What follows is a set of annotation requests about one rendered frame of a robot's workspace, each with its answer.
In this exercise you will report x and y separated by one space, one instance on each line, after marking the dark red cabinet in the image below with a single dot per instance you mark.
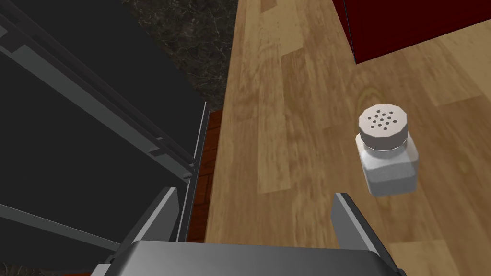
406 23

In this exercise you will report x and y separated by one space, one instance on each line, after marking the black oven appliance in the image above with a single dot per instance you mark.
84 126

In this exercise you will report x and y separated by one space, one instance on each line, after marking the white salt shaker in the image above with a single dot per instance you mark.
387 157

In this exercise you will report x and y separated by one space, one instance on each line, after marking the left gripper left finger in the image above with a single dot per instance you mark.
159 220

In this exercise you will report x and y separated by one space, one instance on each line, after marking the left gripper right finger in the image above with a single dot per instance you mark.
351 226

